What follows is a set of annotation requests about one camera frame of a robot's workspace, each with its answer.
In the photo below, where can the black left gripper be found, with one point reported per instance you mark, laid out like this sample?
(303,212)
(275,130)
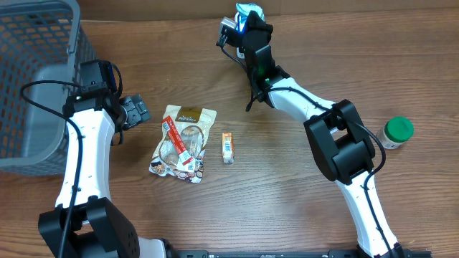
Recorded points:
(135,111)

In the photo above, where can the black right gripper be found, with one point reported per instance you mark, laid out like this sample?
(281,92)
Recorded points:
(255,26)

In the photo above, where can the teal snack packet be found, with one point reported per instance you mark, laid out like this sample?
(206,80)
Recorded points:
(243,11)

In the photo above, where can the red white snack packet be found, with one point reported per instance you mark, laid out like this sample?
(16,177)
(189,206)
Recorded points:
(181,150)

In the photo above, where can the orange juice carton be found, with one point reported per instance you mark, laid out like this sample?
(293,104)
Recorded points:
(227,148)

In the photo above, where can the green lid jar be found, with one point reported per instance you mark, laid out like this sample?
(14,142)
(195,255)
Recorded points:
(395,132)

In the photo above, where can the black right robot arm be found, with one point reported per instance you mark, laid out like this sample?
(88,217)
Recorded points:
(342,147)

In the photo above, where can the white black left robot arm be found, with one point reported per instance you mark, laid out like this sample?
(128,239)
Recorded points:
(85,222)

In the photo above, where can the grey plastic mesh basket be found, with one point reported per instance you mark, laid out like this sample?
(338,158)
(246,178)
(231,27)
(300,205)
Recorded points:
(42,48)

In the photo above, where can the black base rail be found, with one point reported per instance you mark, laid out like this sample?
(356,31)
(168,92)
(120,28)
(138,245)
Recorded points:
(333,253)

